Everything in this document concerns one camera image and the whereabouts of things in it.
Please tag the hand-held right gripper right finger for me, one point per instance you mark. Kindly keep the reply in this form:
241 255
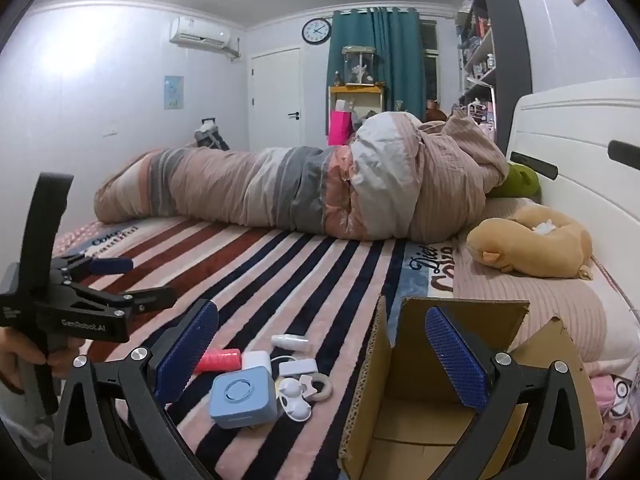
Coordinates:
455 360

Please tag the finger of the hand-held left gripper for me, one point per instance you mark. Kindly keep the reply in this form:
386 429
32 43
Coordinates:
145 300
112 265

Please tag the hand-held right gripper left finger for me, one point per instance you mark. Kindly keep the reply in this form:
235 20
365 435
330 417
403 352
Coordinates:
190 345

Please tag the cardboard box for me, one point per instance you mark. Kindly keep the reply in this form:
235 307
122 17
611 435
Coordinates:
400 410

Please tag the white spray bottle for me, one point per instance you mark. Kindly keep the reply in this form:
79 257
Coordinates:
290 343

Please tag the white angled bracket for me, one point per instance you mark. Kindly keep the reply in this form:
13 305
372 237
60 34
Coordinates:
306 379

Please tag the person's left hand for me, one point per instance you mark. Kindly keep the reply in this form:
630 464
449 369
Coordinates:
17 357

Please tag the red ribbed cylinder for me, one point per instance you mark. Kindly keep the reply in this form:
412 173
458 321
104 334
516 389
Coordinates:
217 361

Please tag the white charger cube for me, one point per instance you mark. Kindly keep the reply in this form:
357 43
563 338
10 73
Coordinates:
257 362

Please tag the blue square speaker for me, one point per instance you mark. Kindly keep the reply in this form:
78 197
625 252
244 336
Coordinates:
242 397

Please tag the white rounded case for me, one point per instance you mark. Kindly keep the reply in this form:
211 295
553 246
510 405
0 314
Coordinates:
297 367

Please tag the striped plush blanket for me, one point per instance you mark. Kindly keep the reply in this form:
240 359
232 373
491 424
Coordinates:
280 280

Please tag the white open earbud case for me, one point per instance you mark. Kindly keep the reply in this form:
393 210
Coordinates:
292 397

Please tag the tan plush toy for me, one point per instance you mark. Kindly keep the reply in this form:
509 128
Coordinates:
530 250

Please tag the pink dotted cloth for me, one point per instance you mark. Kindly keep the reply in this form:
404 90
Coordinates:
612 440

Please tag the green plush toy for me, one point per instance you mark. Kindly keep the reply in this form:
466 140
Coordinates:
520 182

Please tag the pink grey rolled duvet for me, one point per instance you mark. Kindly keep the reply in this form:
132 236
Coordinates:
300 185

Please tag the white door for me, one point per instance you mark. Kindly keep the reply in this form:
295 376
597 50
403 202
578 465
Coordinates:
275 95

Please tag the white air conditioner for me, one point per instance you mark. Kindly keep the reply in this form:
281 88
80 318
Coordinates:
200 32

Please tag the pink bag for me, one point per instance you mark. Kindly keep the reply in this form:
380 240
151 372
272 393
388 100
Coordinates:
340 127

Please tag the white headboard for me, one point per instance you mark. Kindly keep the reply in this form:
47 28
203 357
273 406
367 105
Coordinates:
580 125

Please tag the yellow side table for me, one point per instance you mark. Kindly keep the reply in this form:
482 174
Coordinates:
360 90

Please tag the glass display case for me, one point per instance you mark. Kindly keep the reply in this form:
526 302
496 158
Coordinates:
359 65

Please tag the teal curtain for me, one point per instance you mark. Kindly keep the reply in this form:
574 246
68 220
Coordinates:
395 55

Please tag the blue wall poster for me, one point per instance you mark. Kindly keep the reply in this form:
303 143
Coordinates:
174 92

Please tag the round wall clock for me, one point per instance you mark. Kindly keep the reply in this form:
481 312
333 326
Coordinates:
316 31

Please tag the black wall shelf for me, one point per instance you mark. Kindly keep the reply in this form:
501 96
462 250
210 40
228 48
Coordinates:
505 35

